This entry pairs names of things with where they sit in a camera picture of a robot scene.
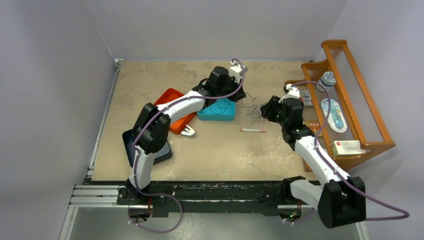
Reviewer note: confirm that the wooden shelf rack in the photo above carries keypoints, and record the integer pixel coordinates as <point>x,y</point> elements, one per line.
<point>364,122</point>

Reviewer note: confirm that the blue white jar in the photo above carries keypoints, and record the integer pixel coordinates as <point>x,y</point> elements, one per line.
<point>326,82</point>

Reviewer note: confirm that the orange plastic tray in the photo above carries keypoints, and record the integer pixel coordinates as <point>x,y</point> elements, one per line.
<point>170,95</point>

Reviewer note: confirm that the coloured marker set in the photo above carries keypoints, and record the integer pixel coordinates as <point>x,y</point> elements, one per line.
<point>306,98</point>

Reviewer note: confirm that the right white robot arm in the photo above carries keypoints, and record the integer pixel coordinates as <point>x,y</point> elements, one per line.
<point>338,199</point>

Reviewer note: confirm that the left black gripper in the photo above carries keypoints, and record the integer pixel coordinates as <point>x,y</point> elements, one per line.
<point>239,95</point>

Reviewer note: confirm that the aluminium frame rails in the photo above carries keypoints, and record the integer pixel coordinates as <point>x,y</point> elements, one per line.
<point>93,214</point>

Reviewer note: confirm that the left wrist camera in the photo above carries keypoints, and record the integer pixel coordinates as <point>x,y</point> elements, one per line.
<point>235,71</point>

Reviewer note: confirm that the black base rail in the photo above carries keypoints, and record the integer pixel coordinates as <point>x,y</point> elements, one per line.
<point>267,197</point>

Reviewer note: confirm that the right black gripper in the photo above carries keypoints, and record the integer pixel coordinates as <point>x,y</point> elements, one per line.
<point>267,111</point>

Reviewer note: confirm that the dark blue plastic tray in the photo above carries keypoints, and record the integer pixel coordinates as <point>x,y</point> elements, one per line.
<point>163,155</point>

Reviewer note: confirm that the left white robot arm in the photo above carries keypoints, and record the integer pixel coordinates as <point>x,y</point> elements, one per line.
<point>152,126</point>

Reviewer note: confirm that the white orange marker pen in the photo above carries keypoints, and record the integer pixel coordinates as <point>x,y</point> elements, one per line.
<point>252,130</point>

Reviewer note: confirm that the small white stapler remover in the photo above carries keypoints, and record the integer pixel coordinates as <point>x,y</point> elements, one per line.
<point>188,131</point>

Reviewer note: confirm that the blue blister pack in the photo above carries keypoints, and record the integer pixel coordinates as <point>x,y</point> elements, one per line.
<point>336,119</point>

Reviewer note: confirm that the teal plastic tray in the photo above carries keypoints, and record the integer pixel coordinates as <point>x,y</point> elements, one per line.
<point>222,110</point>

